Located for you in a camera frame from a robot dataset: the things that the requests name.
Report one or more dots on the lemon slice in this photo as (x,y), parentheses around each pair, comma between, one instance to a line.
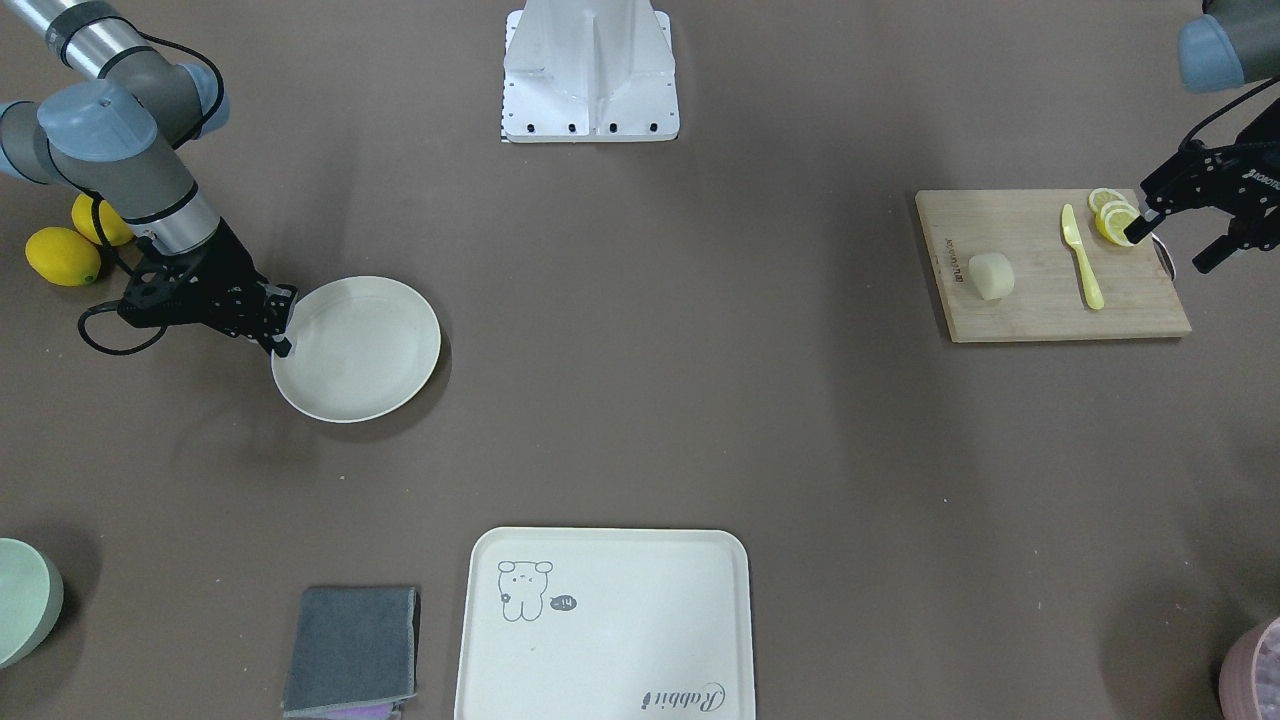
(1100,197)
(1113,218)

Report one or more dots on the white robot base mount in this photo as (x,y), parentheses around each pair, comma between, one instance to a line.
(589,72)

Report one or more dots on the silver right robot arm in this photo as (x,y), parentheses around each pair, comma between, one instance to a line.
(115,136)

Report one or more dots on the bamboo cutting board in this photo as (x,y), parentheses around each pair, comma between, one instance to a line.
(1047,302)

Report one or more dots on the pale green bowl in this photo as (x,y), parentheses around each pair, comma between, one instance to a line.
(32,593)

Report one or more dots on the whole yellow lemon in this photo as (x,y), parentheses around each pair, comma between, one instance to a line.
(63,257)
(108,224)

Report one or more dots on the metal board handle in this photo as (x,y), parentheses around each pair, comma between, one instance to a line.
(1163,254)

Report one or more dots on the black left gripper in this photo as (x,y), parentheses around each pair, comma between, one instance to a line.
(1256,172)

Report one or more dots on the grey folded cloth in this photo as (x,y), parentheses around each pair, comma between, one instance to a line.
(354,653)

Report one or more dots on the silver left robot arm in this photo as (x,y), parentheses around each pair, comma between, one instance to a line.
(1233,43)

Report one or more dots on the cream round plate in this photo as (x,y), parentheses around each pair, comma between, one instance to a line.
(362,346)

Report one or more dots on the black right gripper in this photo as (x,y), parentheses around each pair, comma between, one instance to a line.
(226,268)

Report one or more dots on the cream rabbit tray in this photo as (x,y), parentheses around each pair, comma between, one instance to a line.
(607,623)

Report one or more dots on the pink bowl with ice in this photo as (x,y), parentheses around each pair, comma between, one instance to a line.
(1249,675)

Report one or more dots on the yellow plastic knife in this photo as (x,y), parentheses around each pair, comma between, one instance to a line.
(1091,290)

